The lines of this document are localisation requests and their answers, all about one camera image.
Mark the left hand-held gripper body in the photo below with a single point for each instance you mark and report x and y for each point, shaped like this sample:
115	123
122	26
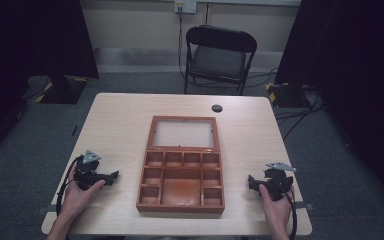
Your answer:
87	176

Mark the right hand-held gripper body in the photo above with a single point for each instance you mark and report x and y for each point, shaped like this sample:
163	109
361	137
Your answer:
278	186

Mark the brown wooden compartment box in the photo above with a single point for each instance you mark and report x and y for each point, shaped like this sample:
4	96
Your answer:
181	193

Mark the person's left hand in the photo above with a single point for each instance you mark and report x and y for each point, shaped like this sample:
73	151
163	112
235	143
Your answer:
76	200

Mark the person's right hand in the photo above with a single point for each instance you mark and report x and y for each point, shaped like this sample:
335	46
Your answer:
278	213

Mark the grey table foot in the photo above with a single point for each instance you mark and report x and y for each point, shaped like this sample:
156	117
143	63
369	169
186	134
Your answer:
48	209
305	206

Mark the small dark floor item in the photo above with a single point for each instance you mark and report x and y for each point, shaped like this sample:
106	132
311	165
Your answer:
75	130

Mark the stand base with striped tape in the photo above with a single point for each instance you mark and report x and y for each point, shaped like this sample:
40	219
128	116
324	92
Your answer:
285	95
61	90

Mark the black folding chair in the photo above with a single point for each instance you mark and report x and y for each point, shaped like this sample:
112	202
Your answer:
218	61

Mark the black curtain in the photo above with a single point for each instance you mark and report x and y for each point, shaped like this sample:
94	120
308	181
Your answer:
356	66
30	40

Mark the white wall socket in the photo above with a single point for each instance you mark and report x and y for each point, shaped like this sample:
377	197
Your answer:
185	6

